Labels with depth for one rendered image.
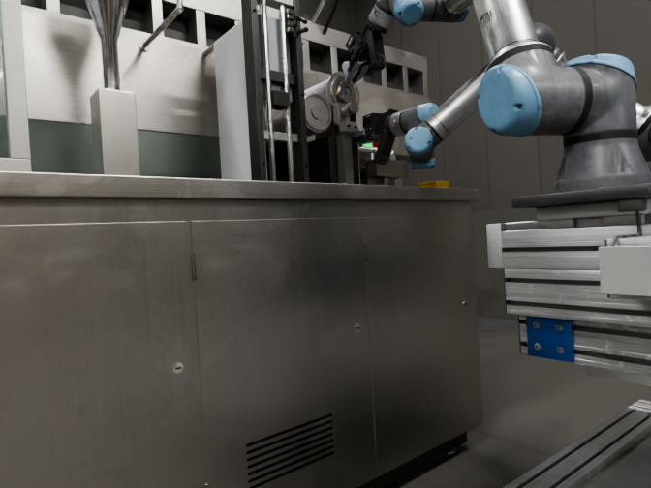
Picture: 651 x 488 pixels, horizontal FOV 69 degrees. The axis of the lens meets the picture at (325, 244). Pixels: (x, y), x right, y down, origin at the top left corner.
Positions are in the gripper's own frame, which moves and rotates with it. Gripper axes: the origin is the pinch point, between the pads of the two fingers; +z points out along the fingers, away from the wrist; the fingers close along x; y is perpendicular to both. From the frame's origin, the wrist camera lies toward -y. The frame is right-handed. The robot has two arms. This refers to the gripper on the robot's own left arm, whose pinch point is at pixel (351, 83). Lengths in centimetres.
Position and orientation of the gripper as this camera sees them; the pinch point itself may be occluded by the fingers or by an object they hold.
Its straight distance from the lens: 167.0
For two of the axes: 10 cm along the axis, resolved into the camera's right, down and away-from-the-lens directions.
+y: -4.5, -7.5, 4.8
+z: -4.5, 6.6, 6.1
